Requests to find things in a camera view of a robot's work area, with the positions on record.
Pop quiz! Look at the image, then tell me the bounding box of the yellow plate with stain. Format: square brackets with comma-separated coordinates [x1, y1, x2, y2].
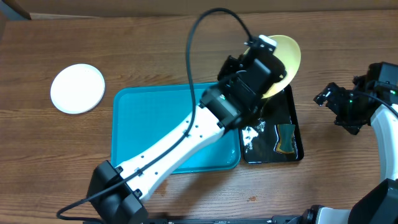
[254, 35, 301, 99]

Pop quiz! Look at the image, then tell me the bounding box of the green yellow sponge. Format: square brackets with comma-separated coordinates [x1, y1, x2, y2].
[275, 124, 295, 154]

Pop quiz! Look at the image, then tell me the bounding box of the white plate with dark stain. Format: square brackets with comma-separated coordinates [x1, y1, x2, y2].
[50, 63, 106, 114]

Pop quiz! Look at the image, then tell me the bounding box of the white plate with red stain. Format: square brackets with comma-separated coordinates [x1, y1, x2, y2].
[50, 88, 104, 114]

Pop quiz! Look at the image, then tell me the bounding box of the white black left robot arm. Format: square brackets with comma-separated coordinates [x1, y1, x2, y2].
[87, 35, 287, 223]

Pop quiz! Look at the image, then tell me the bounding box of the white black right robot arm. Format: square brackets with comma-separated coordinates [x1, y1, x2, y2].
[290, 62, 397, 224]

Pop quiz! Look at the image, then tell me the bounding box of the black plastic tray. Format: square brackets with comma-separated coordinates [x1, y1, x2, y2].
[240, 85, 304, 164]

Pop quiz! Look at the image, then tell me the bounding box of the blue plastic tray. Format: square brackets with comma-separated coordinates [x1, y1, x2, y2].
[111, 84, 241, 174]

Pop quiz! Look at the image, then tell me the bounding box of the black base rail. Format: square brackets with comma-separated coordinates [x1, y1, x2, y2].
[83, 214, 299, 224]

